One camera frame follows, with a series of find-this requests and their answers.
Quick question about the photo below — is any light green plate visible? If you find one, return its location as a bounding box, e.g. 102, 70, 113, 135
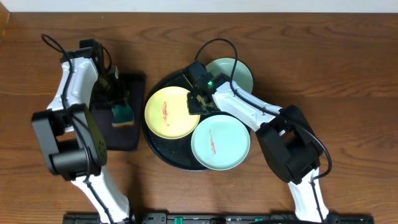
205, 58, 254, 93
191, 114, 251, 170

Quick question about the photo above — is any black round tray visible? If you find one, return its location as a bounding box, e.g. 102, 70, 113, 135
141, 68, 252, 172

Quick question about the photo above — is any green yellow sponge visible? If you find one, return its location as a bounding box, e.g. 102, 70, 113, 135
111, 105, 134, 128

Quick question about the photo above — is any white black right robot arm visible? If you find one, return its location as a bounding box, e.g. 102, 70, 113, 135
185, 73, 332, 223

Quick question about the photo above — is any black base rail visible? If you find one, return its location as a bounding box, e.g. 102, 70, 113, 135
62, 213, 374, 224

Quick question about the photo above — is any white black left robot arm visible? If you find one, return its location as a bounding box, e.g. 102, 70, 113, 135
31, 42, 135, 223

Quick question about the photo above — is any black rectangular tray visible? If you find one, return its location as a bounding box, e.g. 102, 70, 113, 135
90, 73, 145, 151

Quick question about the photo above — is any yellow plate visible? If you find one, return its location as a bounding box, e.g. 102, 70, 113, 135
144, 86, 200, 139

